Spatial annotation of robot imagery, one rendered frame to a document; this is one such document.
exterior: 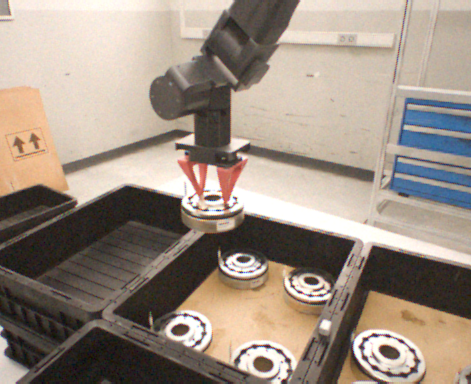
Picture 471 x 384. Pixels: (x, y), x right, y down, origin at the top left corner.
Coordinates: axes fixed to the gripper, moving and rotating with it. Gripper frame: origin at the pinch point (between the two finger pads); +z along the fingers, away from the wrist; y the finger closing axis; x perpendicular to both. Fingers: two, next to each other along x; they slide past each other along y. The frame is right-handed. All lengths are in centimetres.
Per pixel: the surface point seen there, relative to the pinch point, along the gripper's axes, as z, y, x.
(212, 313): 22.5, 0.8, -2.3
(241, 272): 19.6, 1.5, 7.7
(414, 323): 22.3, 33.0, 12.9
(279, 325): 22.5, 12.6, 0.8
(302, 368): 12.6, 21.7, -14.9
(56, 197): 49, -116, 55
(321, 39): -7, -73, 285
